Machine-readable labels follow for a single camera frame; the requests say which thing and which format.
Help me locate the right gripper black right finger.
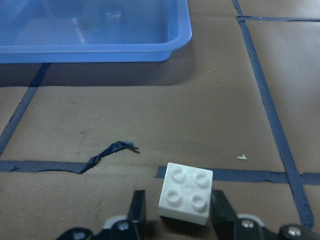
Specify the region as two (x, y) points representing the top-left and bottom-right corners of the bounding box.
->
(211, 189), (320, 240)

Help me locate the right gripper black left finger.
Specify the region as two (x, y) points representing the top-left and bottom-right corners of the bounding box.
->
(58, 190), (147, 240)

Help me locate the blue plastic tray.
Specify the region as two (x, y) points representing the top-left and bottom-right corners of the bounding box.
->
(0, 0), (192, 64)

